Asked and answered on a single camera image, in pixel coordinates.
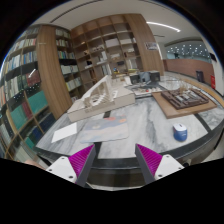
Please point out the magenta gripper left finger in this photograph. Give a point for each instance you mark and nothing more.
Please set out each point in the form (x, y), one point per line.
(76, 167)

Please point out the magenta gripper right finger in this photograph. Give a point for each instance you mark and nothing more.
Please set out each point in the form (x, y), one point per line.
(155, 166)

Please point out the blue and white computer mouse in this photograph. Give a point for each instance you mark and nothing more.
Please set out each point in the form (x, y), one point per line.
(179, 132)

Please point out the pastel patterned mouse pad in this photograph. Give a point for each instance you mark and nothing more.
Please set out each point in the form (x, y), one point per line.
(105, 129)

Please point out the white sheet of paper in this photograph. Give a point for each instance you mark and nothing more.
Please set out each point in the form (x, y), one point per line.
(64, 132)

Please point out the brown site model on board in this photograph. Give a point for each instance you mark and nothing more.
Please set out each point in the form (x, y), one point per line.
(175, 103)

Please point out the clear acrylic model on board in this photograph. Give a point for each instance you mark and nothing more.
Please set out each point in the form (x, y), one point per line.
(144, 91)

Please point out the white architectural building model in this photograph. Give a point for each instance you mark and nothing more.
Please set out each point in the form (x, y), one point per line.
(106, 95)

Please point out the dark grey architectural model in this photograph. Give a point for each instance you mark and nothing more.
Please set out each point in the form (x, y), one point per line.
(145, 77)

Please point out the dark bookshelf with books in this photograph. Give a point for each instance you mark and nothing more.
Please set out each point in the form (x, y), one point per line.
(39, 81)

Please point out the wooden reception counter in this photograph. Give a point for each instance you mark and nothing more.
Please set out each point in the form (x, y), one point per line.
(200, 70)

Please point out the wooden open display shelf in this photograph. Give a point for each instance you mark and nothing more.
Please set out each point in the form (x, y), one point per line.
(117, 45)

